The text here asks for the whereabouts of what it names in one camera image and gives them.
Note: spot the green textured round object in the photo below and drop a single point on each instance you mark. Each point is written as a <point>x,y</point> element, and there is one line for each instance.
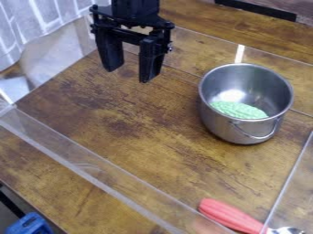
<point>238,110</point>

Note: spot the blue plastic crate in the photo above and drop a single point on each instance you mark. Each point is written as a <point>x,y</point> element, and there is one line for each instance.
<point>29,224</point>

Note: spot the white grid curtain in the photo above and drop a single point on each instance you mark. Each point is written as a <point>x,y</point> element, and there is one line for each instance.
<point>28,19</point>

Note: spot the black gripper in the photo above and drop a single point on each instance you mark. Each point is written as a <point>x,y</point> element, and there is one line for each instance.
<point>131,21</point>

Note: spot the pink handled spoon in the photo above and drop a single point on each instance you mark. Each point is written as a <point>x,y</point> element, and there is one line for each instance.
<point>235,219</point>

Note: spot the clear acrylic enclosure wall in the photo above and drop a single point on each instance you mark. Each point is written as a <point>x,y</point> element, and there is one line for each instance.
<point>112,158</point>

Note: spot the stainless steel pot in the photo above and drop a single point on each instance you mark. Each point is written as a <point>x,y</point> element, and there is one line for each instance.
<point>250,84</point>

